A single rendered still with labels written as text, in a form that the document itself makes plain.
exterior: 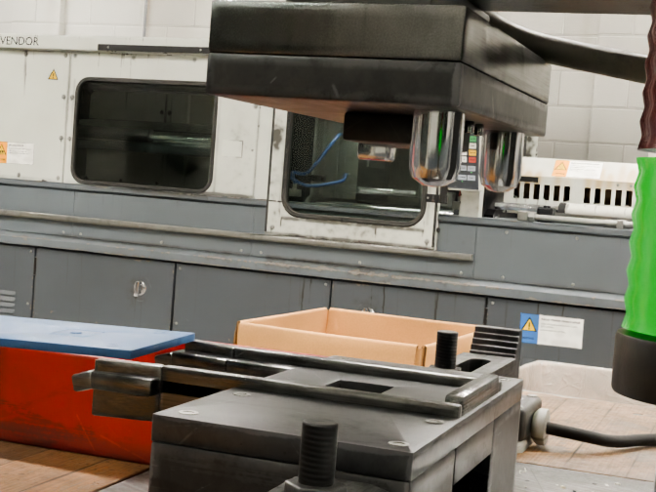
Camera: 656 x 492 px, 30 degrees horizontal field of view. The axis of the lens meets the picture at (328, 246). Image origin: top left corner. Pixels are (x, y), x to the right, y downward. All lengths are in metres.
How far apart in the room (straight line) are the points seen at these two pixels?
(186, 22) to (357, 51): 7.63
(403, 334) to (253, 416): 2.91
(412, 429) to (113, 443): 0.32
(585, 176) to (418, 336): 2.13
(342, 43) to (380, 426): 0.14
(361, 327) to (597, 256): 1.82
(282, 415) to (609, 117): 6.56
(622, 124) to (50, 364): 6.32
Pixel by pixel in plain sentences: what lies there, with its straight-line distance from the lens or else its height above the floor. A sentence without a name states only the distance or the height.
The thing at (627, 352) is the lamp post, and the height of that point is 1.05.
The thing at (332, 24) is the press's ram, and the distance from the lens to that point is 0.46.
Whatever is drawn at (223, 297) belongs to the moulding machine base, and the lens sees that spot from 5.61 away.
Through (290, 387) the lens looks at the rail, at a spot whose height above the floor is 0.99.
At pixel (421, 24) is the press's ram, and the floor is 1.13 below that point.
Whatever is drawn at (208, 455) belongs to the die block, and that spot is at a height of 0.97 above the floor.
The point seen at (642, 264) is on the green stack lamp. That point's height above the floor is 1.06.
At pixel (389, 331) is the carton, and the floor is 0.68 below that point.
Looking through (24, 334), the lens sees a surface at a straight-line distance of 0.61.
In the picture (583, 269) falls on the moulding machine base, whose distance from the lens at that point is 5.05.
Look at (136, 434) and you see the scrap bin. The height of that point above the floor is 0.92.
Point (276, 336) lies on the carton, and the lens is 2.91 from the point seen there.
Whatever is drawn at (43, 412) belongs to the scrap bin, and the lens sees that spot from 0.77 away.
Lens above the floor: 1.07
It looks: 3 degrees down
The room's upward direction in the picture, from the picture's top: 4 degrees clockwise
